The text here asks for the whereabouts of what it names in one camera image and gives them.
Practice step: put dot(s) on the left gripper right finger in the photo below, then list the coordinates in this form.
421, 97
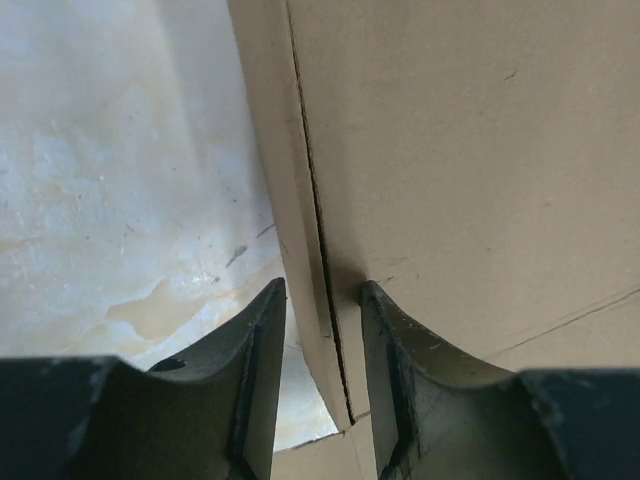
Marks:
438, 412

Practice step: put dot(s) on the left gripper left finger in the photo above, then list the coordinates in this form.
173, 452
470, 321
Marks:
206, 412

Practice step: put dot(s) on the brown cardboard box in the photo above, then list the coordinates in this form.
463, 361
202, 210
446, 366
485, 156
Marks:
478, 160

